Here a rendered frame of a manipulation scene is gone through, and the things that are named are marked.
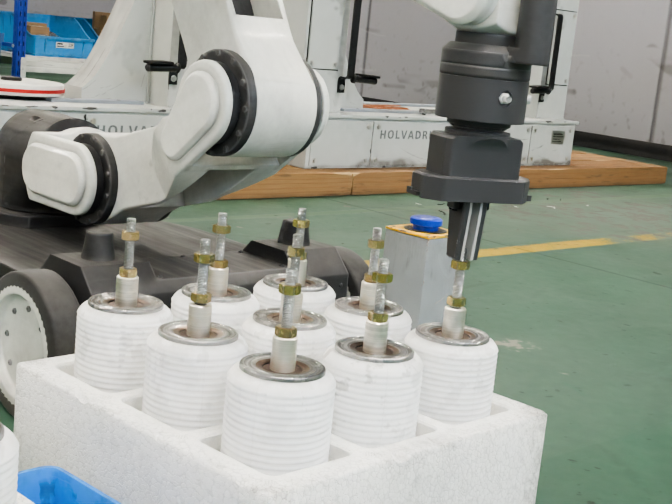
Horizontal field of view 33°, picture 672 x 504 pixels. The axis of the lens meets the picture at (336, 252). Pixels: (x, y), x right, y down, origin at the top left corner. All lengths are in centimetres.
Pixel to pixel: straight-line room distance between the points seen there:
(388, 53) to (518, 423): 698
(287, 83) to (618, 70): 544
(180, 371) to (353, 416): 16
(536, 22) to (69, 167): 91
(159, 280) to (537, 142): 328
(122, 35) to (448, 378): 250
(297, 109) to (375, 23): 667
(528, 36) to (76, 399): 55
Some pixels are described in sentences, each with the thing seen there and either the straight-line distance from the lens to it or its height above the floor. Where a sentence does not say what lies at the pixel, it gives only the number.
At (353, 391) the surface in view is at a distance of 104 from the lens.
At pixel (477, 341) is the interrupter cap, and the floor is 26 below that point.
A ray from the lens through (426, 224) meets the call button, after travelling 138.
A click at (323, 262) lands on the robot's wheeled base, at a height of 19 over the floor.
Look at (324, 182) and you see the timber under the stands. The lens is 374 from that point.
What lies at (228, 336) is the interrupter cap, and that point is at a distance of 107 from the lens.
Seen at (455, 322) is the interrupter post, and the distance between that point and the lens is 115.
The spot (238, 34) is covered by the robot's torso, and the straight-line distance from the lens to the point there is 152.
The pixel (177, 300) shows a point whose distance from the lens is 122.
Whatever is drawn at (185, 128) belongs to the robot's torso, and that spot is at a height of 40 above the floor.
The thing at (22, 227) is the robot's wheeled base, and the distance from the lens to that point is 196.
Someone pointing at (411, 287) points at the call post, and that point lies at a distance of 137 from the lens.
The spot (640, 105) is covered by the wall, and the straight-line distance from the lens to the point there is 678.
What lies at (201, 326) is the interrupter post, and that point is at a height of 26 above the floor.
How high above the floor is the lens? 54
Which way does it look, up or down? 11 degrees down
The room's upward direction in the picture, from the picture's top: 6 degrees clockwise
